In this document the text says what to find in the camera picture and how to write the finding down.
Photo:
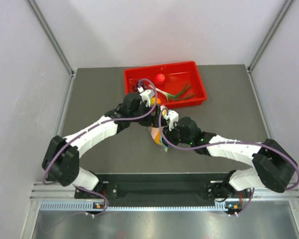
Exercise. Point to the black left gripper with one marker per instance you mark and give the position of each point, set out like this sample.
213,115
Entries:
152,120

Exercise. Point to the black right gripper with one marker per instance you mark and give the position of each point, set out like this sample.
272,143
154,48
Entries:
169,135

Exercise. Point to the clear zip top bag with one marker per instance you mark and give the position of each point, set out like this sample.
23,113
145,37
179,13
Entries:
163,124

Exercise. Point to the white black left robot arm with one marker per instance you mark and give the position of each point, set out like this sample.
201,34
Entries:
62,159

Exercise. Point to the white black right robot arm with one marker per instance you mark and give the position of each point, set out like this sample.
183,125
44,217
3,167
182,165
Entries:
270,165

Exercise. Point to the yellow green fake mango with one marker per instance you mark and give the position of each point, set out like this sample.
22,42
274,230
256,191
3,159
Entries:
154,100

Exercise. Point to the dark red fake grapes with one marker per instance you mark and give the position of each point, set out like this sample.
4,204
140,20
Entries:
135,85

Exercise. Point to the green fake scallion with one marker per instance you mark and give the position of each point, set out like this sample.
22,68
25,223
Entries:
180,96

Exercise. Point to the red fake strawberry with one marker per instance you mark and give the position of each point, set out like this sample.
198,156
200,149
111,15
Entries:
159,79

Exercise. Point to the red plastic tray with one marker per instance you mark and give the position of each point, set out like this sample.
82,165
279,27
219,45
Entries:
176,76

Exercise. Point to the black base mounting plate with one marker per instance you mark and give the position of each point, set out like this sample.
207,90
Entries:
122,189

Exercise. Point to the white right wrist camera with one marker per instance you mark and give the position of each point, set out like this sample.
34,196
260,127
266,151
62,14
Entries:
171,118

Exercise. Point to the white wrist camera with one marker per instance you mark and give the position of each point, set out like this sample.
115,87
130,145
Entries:
171,118
146,95

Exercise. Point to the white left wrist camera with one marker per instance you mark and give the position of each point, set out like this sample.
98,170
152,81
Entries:
146,95

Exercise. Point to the left aluminium frame post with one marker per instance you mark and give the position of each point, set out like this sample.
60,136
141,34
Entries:
50,35

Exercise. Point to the aluminium frame post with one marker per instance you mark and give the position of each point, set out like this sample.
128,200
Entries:
50,35
287,4

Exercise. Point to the grey slotted cable duct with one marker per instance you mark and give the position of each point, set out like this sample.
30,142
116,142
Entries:
97,207

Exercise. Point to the right aluminium frame post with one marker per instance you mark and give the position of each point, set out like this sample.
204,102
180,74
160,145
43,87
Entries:
287,4

